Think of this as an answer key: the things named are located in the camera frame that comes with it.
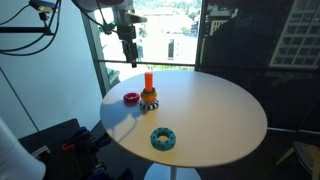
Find chair with light legs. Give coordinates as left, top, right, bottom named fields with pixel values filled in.
left=274, top=139, right=320, bottom=180

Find orange toy ring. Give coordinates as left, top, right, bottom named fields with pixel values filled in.
left=140, top=90, right=158, bottom=103

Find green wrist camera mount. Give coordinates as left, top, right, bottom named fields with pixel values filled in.
left=99, top=21, right=117, bottom=36

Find blue orange clamps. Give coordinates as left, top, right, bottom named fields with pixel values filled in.
left=61, top=125, right=112, bottom=180

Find metal window railing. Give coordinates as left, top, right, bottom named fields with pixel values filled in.
left=99, top=58, right=196, bottom=67

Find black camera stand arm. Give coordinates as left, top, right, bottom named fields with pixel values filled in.
left=0, top=11, right=55, bottom=37

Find teal dotted toy ring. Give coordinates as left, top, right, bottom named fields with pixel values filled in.
left=149, top=127, right=177, bottom=152

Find thin green toy ring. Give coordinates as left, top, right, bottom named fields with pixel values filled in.
left=142, top=87, right=157, bottom=95

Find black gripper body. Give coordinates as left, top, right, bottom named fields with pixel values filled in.
left=115, top=24, right=138, bottom=44

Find black robot mounting stand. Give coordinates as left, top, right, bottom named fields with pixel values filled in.
left=18, top=118, right=134, bottom=180

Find pink toy ring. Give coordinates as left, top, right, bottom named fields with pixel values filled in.
left=122, top=92, right=141, bottom=105

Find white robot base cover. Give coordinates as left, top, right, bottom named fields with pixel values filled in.
left=0, top=116, right=47, bottom=180

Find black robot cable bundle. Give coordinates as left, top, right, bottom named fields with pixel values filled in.
left=0, top=0, right=118, bottom=58

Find window frame post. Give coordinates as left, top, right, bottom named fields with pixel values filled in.
left=81, top=13, right=112, bottom=98

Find camera on stand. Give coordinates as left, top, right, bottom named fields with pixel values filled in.
left=28, top=0, right=58, bottom=14

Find orange ring holder peg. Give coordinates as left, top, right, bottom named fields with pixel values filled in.
left=144, top=71, right=154, bottom=93

